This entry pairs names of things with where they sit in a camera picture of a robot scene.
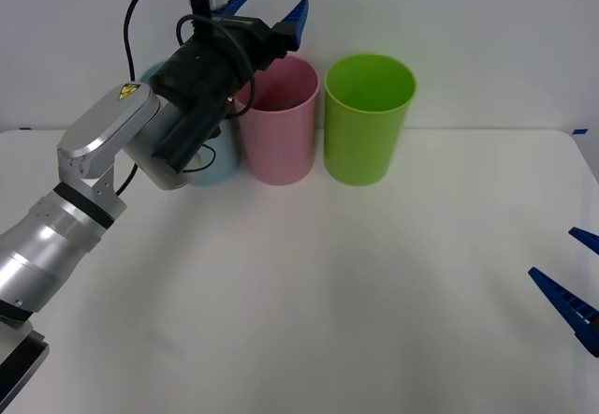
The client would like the green plastic bin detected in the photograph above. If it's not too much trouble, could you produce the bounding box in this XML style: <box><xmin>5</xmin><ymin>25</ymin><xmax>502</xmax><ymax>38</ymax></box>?
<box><xmin>323</xmin><ymin>53</ymin><xmax>417</xmax><ymax>187</ymax></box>

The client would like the pale blue plastic bin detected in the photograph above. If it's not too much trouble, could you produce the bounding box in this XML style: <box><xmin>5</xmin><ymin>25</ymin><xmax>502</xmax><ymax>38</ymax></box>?
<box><xmin>139</xmin><ymin>60</ymin><xmax>243</xmax><ymax>187</ymax></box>

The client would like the pink plastic bin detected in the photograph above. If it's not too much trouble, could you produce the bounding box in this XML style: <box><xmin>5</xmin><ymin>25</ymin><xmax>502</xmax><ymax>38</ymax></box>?
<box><xmin>232</xmin><ymin>53</ymin><xmax>322</xmax><ymax>186</ymax></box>

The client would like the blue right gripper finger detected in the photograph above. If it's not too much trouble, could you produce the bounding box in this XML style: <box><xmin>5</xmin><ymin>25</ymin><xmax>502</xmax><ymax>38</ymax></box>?
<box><xmin>527</xmin><ymin>266</ymin><xmax>599</xmax><ymax>358</ymax></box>
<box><xmin>568</xmin><ymin>227</ymin><xmax>599</xmax><ymax>256</ymax></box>

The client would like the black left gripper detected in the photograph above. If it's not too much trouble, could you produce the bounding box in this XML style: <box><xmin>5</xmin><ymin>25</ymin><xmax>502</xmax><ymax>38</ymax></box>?
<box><xmin>211</xmin><ymin>0</ymin><xmax>311</xmax><ymax>76</ymax></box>

